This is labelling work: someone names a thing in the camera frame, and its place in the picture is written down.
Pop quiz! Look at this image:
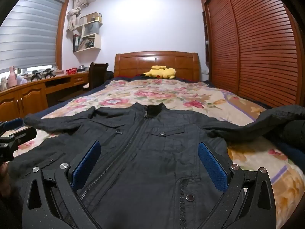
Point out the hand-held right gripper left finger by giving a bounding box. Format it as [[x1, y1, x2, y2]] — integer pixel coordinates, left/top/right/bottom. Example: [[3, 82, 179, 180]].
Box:
[[21, 140, 103, 229]]

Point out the wooden bed headboard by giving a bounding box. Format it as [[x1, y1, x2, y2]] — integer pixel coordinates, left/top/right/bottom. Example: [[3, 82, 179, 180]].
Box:
[[114, 51, 200, 81]]

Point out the wooden desk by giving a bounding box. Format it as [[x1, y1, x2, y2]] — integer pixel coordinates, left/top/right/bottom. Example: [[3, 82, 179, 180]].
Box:
[[0, 71, 90, 122]]

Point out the black zip jacket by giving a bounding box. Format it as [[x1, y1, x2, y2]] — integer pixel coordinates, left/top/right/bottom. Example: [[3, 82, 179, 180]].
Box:
[[10, 102, 305, 229]]

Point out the floral blanket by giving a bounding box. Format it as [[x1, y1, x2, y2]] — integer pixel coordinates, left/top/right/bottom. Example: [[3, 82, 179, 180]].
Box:
[[0, 77, 305, 220]]

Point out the wooden window frame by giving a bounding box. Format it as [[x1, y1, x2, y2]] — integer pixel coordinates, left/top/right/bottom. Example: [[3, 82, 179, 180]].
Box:
[[54, 0, 70, 71]]

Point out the yellow plush toy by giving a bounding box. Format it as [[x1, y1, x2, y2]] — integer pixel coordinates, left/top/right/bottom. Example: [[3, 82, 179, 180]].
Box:
[[142, 65, 177, 80]]

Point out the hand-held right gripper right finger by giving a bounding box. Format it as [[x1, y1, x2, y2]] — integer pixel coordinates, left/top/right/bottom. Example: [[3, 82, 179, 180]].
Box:
[[198, 142, 277, 229]]

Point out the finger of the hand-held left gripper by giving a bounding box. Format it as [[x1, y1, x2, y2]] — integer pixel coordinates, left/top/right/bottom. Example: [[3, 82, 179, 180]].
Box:
[[5, 127, 37, 149], [0, 118, 24, 134]]

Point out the tied beige curtain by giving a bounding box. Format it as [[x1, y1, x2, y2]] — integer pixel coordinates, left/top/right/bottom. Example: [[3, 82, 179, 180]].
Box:
[[66, 0, 89, 31]]

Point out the pink vase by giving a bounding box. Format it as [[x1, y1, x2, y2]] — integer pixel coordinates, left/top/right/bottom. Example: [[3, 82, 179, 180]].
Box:
[[8, 66, 18, 87]]

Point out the white wall shelf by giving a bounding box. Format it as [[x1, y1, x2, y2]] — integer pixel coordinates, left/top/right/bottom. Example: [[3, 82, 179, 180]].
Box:
[[73, 12, 103, 53]]

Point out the dark wooden chair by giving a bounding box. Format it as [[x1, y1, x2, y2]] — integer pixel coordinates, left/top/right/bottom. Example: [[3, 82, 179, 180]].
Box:
[[82, 62, 109, 91]]

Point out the wooden louvered wardrobe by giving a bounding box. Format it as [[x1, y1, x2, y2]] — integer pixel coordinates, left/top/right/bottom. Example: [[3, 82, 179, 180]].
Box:
[[200, 0, 305, 115]]

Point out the grey window blind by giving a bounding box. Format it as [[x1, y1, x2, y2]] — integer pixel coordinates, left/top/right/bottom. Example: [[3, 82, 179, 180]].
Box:
[[0, 0, 67, 72]]

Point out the black tripod device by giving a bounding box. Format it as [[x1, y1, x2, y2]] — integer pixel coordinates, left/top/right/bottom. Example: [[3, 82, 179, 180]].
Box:
[[43, 69, 57, 79], [26, 70, 46, 81]]

